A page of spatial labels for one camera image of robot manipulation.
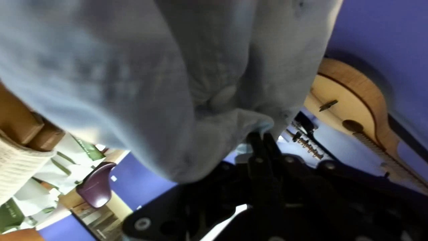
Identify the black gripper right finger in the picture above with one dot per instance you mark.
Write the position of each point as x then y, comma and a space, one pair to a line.
338, 209

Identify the wall-hung stringed instrument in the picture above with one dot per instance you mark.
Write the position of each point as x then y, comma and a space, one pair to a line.
348, 100

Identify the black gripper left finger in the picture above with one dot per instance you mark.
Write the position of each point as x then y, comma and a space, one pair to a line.
269, 209

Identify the light blue cap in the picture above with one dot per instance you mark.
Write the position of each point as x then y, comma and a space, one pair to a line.
179, 83

